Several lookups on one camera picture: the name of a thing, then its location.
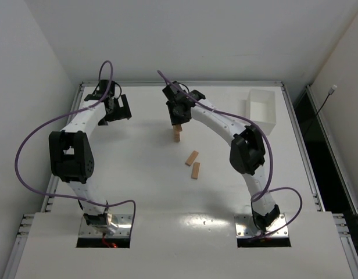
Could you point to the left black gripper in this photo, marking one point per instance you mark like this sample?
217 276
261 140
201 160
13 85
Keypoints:
121 110

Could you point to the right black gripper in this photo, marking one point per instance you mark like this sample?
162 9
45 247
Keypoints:
181 115

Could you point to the white plastic box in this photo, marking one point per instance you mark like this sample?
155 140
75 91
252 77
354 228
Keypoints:
260 108

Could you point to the wood block seven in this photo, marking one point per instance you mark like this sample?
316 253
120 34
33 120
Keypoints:
178 128

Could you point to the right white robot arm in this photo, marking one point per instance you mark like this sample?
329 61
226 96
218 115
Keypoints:
250 151

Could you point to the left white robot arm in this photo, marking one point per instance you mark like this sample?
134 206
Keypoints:
71 155

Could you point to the wood block three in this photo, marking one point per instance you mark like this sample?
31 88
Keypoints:
190 160

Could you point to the wood block four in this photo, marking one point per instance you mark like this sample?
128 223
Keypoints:
195 170

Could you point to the white front cover panel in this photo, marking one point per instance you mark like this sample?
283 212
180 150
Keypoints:
170 245

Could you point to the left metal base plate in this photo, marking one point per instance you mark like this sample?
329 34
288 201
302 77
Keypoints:
119 227

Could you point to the metal base plate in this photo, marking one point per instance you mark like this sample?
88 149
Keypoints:
245 227
119 227

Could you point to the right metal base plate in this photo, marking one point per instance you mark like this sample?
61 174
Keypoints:
245 227

